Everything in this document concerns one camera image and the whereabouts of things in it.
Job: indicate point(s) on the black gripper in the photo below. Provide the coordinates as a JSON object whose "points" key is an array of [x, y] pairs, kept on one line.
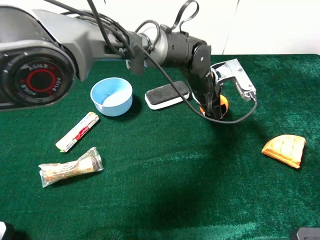
{"points": [[202, 81]]}

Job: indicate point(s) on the orange mandarin fruit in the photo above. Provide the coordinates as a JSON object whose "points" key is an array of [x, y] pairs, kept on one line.
{"points": [[224, 104]]}

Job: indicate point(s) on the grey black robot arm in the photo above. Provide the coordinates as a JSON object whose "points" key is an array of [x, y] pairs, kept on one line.
{"points": [[43, 52]]}

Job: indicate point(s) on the dark grey object bottom right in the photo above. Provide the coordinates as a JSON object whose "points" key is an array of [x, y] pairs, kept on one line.
{"points": [[305, 233]]}

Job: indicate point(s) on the black and white eraser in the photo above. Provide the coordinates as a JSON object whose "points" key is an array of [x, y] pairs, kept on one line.
{"points": [[165, 96]]}

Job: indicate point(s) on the waffle wedge piece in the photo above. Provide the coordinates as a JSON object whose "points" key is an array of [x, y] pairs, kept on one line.
{"points": [[286, 148]]}

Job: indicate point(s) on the light blue plastic bowl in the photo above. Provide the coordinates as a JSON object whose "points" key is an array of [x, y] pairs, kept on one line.
{"points": [[112, 96]]}

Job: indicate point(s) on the green velvet table cloth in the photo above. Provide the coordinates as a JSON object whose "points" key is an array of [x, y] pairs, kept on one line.
{"points": [[168, 174]]}

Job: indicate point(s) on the white red candy stick pack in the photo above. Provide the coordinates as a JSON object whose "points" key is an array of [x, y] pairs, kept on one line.
{"points": [[77, 132]]}

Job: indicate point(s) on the clear wrapped snack bar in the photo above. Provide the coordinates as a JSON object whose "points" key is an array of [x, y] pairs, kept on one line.
{"points": [[89, 162]]}

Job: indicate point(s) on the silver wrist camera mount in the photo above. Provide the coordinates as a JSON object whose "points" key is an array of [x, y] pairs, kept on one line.
{"points": [[232, 70]]}

